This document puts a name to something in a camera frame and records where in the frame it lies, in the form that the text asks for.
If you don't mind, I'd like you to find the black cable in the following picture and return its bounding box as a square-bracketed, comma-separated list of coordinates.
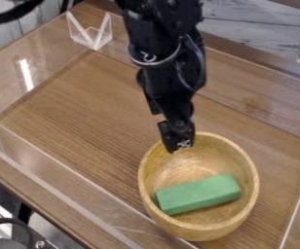
[0, 217, 34, 249]

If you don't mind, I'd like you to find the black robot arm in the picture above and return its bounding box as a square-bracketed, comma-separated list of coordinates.
[114, 0, 208, 153]

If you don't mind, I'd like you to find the clear acrylic corner bracket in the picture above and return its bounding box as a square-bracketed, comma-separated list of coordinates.
[66, 12, 113, 51]

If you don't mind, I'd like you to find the green rectangular block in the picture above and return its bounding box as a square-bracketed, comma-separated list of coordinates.
[154, 174, 242, 216]

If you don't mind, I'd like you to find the brown wooden bowl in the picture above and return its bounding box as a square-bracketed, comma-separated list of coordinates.
[138, 132, 261, 241]

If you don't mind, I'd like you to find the clear acrylic front wall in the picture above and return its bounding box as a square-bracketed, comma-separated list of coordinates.
[0, 125, 197, 249]

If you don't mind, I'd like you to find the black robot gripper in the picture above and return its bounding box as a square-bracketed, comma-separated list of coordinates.
[126, 30, 209, 155]

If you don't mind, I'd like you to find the black metal table leg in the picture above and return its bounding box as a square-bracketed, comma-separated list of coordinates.
[13, 202, 33, 240]

